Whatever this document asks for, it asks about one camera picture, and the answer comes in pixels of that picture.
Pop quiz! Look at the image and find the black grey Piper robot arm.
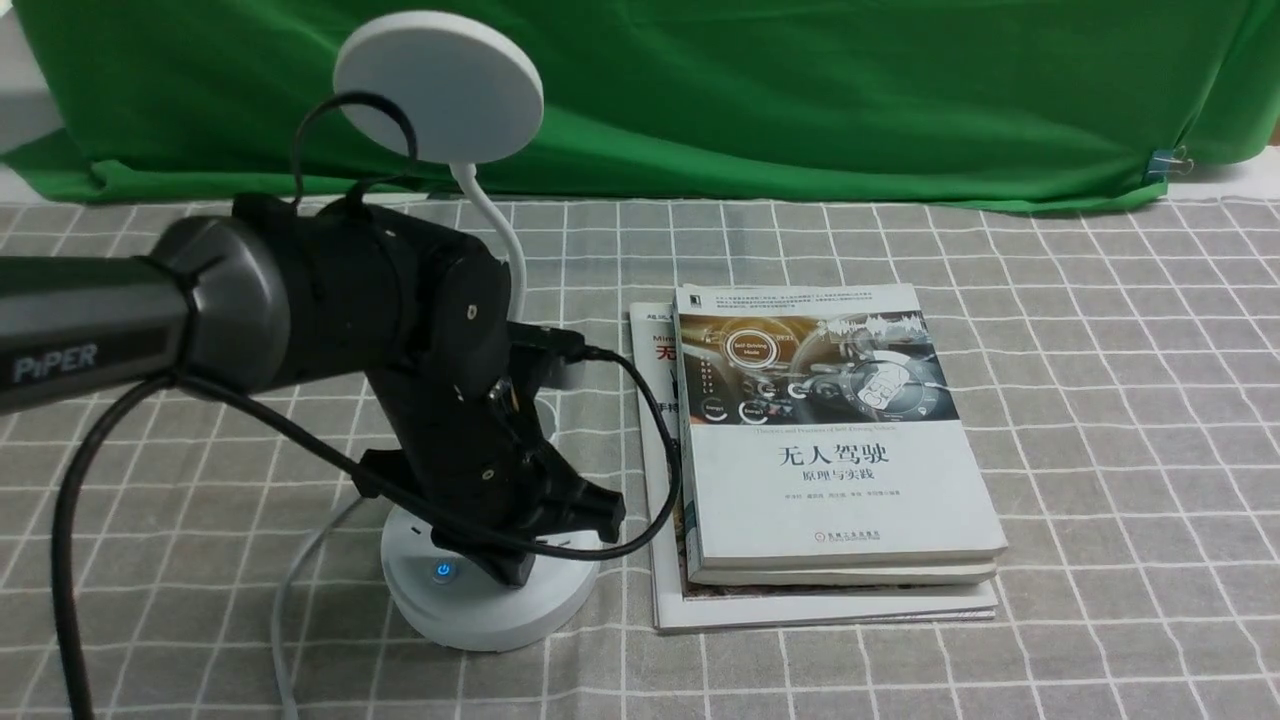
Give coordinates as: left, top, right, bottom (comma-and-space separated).
3, 195, 625, 588

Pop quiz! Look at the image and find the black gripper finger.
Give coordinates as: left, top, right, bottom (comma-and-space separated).
466, 539, 536, 588

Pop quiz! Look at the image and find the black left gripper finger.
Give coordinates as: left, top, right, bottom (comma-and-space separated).
545, 480, 626, 544

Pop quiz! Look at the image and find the blue binder clip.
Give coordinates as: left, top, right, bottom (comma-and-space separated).
1144, 145, 1196, 184

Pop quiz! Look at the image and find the white self-driving book on top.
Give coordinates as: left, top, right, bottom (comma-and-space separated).
672, 284, 1009, 584

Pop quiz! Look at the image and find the white lamp power cable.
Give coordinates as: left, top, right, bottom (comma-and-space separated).
270, 496, 369, 720

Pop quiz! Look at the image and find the grey checked tablecloth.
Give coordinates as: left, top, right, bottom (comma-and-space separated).
1, 199, 1279, 719

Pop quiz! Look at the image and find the white middle book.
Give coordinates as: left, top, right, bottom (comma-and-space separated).
678, 536, 997, 587

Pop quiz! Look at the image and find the thin bottom magazine book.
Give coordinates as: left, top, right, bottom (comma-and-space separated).
628, 302, 998, 633

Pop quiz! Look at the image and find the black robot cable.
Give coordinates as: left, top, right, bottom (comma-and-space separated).
50, 92, 684, 720

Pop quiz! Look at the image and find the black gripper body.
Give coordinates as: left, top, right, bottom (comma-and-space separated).
361, 323, 590, 551

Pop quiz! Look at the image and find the white desk lamp with sockets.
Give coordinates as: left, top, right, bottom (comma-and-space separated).
333, 10, 599, 652

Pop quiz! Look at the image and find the green backdrop cloth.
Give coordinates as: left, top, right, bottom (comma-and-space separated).
3, 1, 1279, 211

